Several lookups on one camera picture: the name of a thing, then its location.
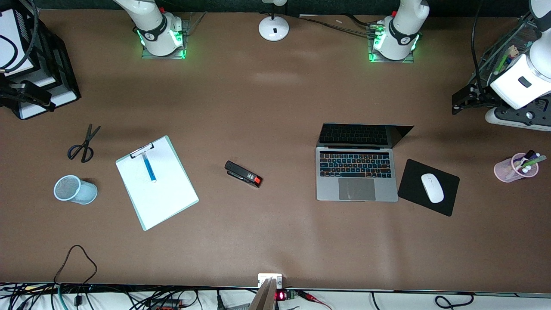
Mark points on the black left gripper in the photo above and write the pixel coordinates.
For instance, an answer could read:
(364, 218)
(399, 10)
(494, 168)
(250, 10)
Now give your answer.
(481, 97)

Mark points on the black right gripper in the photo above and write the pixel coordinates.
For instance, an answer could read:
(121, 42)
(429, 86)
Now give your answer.
(9, 95)

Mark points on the blue marker with white end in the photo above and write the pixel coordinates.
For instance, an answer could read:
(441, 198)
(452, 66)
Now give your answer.
(149, 168)

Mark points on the silver laptop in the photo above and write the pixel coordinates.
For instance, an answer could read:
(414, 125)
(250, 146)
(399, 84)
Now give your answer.
(357, 189)

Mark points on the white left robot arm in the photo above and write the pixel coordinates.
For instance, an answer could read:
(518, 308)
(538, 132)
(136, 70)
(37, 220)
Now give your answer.
(402, 30)

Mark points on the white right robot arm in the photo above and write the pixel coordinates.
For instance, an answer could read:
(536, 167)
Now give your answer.
(159, 34)

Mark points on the green marker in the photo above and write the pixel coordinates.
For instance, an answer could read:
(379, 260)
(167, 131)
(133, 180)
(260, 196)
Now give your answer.
(536, 162)
(501, 63)

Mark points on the white paper stack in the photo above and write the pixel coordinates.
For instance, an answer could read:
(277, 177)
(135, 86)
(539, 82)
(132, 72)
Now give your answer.
(17, 26)
(43, 82)
(64, 99)

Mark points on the black stacked letter tray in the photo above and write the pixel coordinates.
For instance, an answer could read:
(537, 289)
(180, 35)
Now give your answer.
(65, 84)

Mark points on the wooden clothespin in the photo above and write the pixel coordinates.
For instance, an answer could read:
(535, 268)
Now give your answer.
(513, 51)

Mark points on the black scissors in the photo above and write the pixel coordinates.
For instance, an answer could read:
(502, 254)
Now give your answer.
(88, 138)

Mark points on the pink mesh pen cup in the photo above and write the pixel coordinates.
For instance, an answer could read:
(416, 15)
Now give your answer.
(504, 171)

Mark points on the white computer mouse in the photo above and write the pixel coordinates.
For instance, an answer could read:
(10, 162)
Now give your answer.
(432, 188)

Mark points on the black mouse pad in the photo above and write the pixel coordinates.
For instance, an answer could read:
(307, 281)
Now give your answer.
(413, 189)

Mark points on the light blue mesh cup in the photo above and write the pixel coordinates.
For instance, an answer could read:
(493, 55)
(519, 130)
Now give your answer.
(86, 192)

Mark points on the mint green clipboard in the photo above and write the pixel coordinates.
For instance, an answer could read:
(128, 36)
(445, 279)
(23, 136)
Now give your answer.
(131, 198)

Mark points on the white paper sheet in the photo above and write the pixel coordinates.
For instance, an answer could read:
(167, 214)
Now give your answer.
(161, 198)

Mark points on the white lamp base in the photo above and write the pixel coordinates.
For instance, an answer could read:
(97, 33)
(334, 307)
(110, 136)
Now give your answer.
(273, 30)

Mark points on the black stapler with red end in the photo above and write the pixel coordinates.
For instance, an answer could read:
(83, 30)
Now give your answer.
(241, 173)

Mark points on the orange connector block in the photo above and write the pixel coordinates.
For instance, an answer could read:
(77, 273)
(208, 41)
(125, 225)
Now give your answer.
(165, 305)

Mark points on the small board with red display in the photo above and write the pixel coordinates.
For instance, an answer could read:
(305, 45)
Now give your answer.
(285, 295)

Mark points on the white mounting bracket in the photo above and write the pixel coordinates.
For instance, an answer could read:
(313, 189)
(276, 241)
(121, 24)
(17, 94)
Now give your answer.
(263, 277)

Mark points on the grey camera mount bar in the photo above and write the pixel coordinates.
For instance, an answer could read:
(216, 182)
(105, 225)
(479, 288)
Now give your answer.
(263, 299)

